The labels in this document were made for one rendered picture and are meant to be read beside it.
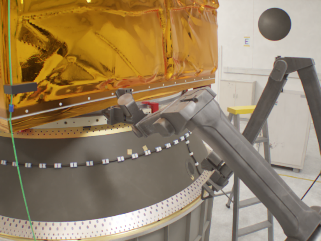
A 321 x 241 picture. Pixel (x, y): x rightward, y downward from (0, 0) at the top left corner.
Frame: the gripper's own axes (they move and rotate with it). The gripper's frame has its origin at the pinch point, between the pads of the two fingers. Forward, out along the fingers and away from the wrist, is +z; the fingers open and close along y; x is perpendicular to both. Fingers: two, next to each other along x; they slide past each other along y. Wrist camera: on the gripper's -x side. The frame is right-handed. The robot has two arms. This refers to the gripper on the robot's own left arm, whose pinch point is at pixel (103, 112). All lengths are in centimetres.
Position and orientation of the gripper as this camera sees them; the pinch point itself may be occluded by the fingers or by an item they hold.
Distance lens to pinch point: 106.3
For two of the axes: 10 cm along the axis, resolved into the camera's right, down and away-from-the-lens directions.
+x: 0.0, 9.7, 2.5
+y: -5.4, 2.1, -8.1
